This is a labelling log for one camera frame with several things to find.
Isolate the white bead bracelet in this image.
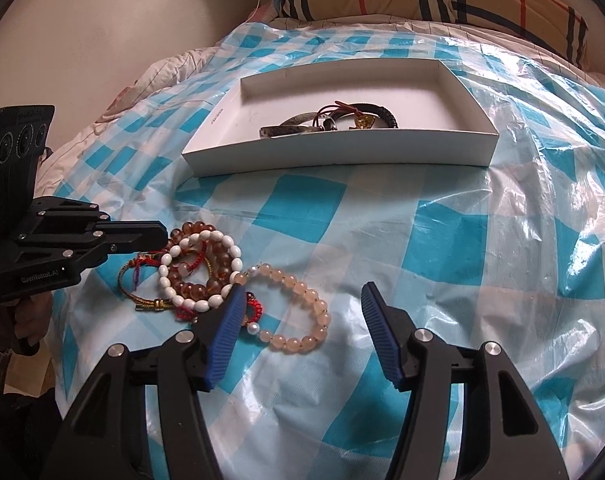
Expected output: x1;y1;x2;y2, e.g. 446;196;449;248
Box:
157;231;243;311

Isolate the brown amber bead bracelet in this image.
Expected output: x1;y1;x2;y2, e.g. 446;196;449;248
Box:
167;220;233;302

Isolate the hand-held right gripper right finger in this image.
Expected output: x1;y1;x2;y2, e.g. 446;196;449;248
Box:
361;282;571;480

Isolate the red cord with gold pendant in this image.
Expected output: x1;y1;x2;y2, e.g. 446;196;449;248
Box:
333;100;379;131

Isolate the small yellow bead bracelet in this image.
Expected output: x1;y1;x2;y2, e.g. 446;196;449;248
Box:
202;245;228;293

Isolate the person's left hand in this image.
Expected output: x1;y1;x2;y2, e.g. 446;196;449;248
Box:
0;291;54;361

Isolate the black braided bracelet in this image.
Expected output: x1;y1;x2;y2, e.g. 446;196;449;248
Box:
315;102;398;131

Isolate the blue checked plastic sheet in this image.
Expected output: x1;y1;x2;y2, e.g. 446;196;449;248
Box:
47;22;605;480

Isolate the white cardboard box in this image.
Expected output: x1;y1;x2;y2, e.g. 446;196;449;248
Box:
181;57;500;178

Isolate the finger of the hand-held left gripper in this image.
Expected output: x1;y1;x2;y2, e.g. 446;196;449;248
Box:
100;221;167;252
70;248;153;282

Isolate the silver bangle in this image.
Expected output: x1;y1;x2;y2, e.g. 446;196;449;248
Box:
260;112;333;139

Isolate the red gold woven cord bracelet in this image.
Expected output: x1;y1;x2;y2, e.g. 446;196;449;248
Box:
117;252;179;314

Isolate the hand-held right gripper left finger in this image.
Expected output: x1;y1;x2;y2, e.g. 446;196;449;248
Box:
40;284;246;480

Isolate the peach bead bracelet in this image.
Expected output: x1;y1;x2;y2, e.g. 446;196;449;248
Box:
230;261;332;352

